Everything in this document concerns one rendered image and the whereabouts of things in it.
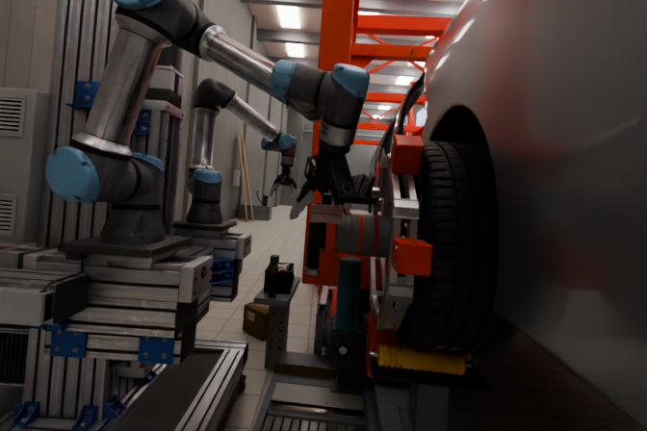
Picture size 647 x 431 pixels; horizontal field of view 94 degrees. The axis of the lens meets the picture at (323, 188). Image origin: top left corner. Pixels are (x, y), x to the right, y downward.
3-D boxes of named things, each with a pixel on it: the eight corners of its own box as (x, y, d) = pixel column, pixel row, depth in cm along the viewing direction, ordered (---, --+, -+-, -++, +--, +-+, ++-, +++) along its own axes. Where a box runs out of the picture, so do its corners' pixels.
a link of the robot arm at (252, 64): (176, 49, 87) (317, 135, 80) (148, 29, 76) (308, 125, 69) (196, 14, 86) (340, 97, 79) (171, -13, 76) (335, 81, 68)
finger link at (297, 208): (285, 207, 75) (311, 182, 73) (292, 222, 71) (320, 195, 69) (276, 202, 73) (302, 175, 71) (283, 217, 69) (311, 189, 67)
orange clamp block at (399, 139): (418, 175, 85) (425, 146, 79) (390, 173, 85) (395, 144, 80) (414, 163, 90) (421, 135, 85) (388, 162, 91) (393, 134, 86)
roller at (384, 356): (474, 380, 86) (476, 360, 86) (370, 368, 88) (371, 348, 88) (465, 368, 92) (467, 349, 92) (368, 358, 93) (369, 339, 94)
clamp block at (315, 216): (341, 223, 84) (343, 205, 84) (309, 221, 85) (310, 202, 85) (341, 222, 89) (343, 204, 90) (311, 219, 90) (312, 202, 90)
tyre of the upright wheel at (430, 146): (441, 325, 126) (548, 401, 62) (384, 320, 128) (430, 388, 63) (441, 173, 140) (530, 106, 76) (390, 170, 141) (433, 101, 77)
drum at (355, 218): (401, 263, 95) (403, 218, 96) (333, 257, 97) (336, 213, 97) (393, 254, 109) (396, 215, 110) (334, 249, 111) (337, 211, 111)
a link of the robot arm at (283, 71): (279, 105, 70) (323, 118, 69) (262, 88, 59) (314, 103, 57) (291, 72, 70) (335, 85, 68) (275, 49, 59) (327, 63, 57)
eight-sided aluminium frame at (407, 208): (409, 362, 75) (425, 144, 76) (382, 359, 75) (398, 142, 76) (381, 291, 129) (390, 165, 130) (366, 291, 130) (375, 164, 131)
